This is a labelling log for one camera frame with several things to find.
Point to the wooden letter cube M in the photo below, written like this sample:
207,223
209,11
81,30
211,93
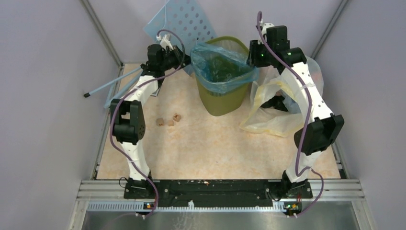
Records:
176,117

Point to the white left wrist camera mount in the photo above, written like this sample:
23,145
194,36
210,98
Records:
164,41

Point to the aluminium frame rail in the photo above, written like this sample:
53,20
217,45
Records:
329,189

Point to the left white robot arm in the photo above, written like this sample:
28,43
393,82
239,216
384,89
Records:
128,125

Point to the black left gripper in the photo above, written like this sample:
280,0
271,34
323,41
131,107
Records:
178,54

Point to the white toothed cable duct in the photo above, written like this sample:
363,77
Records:
136,206

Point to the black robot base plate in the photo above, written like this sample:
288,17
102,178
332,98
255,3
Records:
221,193

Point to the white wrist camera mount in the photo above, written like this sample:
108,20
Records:
264,26
164,41

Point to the blue playing card deck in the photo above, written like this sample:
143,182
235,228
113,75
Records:
155,93

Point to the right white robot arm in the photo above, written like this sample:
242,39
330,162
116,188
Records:
321,125

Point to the large translucent yellow plastic bag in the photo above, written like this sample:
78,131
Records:
272,111

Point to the blue plastic trash bag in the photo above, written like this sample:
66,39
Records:
221,69

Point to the light blue music stand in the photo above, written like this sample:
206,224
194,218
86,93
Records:
132,25

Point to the olive green plastic trash bin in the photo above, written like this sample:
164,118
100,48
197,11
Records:
218,104

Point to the wooden letter cube H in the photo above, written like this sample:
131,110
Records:
160,122

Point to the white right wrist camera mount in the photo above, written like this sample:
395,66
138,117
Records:
264,26

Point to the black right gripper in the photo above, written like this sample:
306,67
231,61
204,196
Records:
253,60

